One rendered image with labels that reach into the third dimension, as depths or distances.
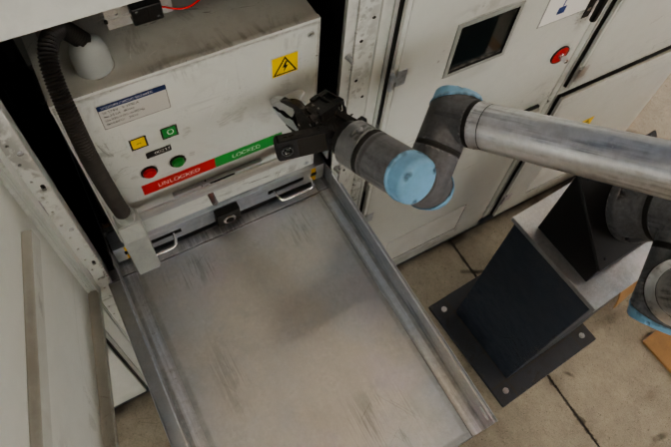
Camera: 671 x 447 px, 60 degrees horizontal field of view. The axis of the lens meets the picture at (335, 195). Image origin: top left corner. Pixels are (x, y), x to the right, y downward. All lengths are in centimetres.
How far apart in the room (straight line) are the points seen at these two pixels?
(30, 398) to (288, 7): 77
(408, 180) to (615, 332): 172
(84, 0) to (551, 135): 72
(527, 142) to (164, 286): 87
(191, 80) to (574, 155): 66
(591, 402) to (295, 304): 137
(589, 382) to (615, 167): 156
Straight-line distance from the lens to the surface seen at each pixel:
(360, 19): 112
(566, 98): 198
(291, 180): 146
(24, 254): 109
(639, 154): 96
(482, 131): 106
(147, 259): 129
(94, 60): 104
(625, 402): 249
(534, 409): 234
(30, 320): 103
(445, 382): 136
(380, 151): 99
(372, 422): 132
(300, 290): 139
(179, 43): 109
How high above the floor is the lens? 213
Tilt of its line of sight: 58 degrees down
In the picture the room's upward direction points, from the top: 7 degrees clockwise
